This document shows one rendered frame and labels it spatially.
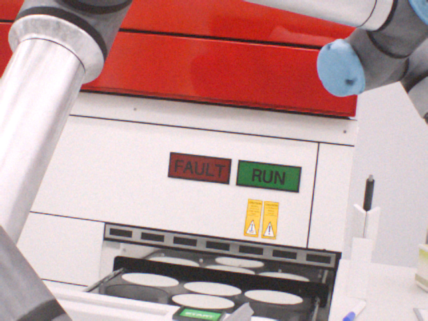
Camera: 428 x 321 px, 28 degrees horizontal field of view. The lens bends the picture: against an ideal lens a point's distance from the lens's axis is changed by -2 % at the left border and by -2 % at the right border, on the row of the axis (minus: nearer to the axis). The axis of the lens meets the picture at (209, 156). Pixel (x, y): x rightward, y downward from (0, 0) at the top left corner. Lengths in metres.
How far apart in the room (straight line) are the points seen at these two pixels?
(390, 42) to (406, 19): 0.05
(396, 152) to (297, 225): 1.51
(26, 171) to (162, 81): 0.73
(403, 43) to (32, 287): 0.60
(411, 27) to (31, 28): 0.45
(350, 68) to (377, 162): 1.96
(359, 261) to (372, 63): 0.30
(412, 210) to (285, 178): 1.53
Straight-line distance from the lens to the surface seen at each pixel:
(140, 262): 1.91
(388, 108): 3.06
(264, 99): 1.54
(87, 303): 1.07
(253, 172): 1.59
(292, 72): 1.53
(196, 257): 1.61
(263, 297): 1.49
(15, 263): 0.68
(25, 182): 0.87
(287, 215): 1.59
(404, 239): 3.09
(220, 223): 1.61
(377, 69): 1.12
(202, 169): 1.60
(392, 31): 1.06
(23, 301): 0.66
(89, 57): 0.97
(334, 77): 1.14
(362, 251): 1.24
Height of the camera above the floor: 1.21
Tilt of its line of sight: 3 degrees down
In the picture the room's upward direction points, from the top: 6 degrees clockwise
